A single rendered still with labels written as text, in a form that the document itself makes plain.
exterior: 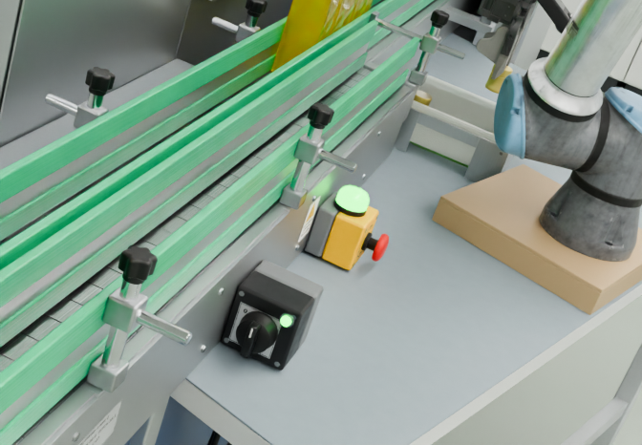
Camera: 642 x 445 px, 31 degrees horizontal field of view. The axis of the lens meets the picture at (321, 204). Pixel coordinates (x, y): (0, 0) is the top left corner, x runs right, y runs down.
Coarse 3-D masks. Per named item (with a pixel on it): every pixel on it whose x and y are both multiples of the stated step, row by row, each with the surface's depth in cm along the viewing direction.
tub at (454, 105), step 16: (432, 80) 211; (432, 96) 212; (448, 96) 211; (464, 96) 210; (480, 96) 210; (432, 112) 196; (448, 112) 212; (464, 112) 211; (480, 112) 210; (464, 128) 195; (480, 128) 195
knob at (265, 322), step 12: (252, 312) 128; (240, 324) 127; (252, 324) 126; (264, 324) 126; (240, 336) 127; (252, 336) 125; (264, 336) 126; (276, 336) 128; (252, 348) 127; (264, 348) 127
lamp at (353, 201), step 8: (344, 192) 154; (352, 192) 154; (360, 192) 155; (336, 200) 155; (344, 200) 154; (352, 200) 153; (360, 200) 154; (368, 200) 155; (336, 208) 155; (344, 208) 154; (352, 208) 154; (360, 208) 154; (352, 216) 154; (360, 216) 155
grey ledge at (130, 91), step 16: (176, 64) 168; (144, 80) 159; (160, 80) 161; (112, 96) 151; (128, 96) 153; (48, 128) 137; (64, 128) 139; (16, 144) 131; (32, 144) 132; (0, 160) 127; (16, 160) 128
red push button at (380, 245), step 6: (384, 234) 156; (372, 240) 156; (378, 240) 155; (384, 240) 155; (366, 246) 156; (372, 246) 156; (378, 246) 155; (384, 246) 155; (378, 252) 155; (384, 252) 157; (372, 258) 156; (378, 258) 156
